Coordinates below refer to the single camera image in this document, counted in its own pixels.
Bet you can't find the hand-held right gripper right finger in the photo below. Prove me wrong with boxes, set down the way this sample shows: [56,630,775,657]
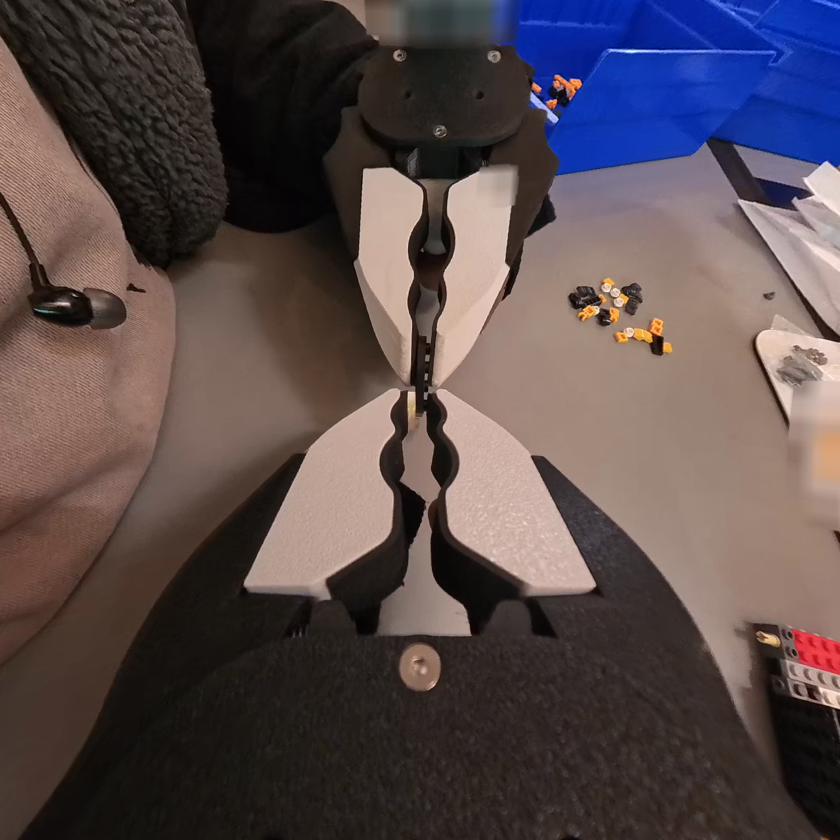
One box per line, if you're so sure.
[428,387,598,635]

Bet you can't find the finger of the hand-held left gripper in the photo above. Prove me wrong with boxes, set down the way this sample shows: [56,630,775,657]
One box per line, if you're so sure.
[353,167,429,387]
[430,172,514,389]

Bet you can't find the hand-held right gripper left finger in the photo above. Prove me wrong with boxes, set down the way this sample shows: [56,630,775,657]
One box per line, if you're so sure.
[243,387,427,635]

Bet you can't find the heap of orange lego pieces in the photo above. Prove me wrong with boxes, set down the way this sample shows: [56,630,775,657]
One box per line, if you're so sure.
[530,73,584,111]

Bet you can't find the blue plastic bin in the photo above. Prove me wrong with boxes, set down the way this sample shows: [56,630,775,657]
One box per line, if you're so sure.
[518,20,778,177]
[709,0,840,161]

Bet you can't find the person's left forearm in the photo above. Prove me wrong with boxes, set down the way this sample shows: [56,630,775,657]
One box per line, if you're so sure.
[197,0,378,234]

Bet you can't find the pile of mixed small lego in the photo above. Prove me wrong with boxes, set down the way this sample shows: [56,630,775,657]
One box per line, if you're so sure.
[567,277,673,358]

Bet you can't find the bag of dark lego parts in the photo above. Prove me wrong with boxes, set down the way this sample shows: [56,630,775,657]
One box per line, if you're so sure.
[774,344,828,385]

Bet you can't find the partly built lego car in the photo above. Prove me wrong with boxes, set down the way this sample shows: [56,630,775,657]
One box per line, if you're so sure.
[751,622,840,834]

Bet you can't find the beige sweatshirt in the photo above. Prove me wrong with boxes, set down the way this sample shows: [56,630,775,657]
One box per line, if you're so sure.
[0,39,178,664]

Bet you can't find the black fleece jacket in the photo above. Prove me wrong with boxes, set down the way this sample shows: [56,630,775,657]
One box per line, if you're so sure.
[0,0,227,266]

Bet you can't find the white tray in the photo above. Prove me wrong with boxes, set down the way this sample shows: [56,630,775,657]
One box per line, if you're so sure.
[755,315,840,421]

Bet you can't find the white paper bags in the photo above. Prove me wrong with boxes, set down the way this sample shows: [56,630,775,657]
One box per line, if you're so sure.
[738,161,840,296]

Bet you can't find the black wired earbud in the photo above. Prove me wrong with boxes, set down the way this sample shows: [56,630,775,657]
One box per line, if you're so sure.
[0,193,127,329]

